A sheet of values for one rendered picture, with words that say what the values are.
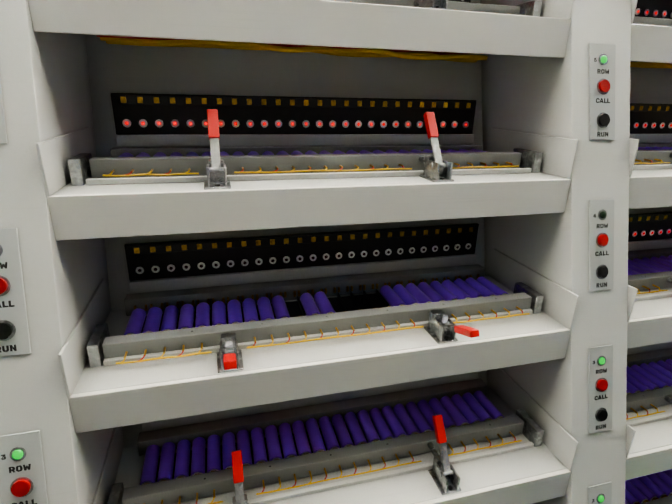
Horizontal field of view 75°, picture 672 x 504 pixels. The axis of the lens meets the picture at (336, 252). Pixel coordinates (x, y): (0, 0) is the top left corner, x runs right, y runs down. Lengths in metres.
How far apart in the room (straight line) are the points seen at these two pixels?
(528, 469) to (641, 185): 0.42
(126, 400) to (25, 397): 0.09
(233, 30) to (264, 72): 0.20
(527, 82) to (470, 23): 0.17
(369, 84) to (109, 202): 0.44
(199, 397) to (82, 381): 0.12
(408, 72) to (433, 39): 0.20
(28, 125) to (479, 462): 0.68
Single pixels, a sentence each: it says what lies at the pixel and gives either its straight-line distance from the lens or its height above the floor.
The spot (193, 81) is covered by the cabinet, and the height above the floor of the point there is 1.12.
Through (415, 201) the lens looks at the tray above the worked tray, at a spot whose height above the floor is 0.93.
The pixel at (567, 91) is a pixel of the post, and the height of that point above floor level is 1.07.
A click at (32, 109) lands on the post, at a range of 0.52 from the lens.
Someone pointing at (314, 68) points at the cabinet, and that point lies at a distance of 0.73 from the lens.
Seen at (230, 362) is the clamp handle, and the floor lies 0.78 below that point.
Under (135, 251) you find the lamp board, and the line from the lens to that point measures 0.66.
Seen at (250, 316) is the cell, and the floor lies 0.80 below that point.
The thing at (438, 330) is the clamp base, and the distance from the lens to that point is 0.58.
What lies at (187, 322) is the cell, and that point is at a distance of 0.58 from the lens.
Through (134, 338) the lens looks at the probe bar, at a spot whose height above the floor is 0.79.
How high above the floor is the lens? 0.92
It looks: 5 degrees down
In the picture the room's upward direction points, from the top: 3 degrees counter-clockwise
